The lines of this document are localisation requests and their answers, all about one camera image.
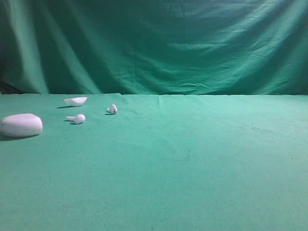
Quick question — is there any white earbud case base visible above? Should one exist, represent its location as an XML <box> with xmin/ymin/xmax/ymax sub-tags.
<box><xmin>0</xmin><ymin>113</ymin><xmax>43</xmax><ymax>138</ymax></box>

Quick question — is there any green backdrop cloth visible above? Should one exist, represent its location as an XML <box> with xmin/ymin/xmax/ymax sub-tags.
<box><xmin>0</xmin><ymin>0</ymin><xmax>308</xmax><ymax>95</ymax></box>

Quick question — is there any white bluetooth earbud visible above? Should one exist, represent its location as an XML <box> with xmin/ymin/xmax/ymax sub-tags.
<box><xmin>66</xmin><ymin>114</ymin><xmax>86</xmax><ymax>124</ymax></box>

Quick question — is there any green table cloth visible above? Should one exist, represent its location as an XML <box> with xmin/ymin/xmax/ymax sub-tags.
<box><xmin>0</xmin><ymin>94</ymin><xmax>308</xmax><ymax>231</ymax></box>

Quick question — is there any white earbud case lid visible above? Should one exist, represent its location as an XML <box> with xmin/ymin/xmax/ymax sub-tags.
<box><xmin>64</xmin><ymin>97</ymin><xmax>88</xmax><ymax>107</ymax></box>

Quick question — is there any white earbud with dark tip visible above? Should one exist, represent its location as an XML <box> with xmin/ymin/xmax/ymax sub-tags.
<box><xmin>106</xmin><ymin>104</ymin><xmax>118</xmax><ymax>114</ymax></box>

